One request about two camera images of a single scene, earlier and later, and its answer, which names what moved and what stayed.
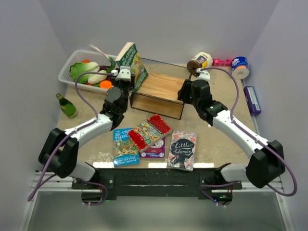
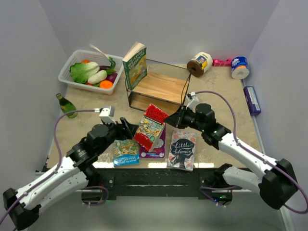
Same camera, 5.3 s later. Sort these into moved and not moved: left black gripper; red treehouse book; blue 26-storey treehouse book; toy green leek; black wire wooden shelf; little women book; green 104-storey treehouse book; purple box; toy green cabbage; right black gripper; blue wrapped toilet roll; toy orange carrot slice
Moved: left black gripper; red treehouse book; green 104-storey treehouse book; right black gripper
Not moved: black wire wooden shelf; toy green leek; purple box; little women book; toy orange carrot slice; blue 26-storey treehouse book; blue wrapped toilet roll; toy green cabbage
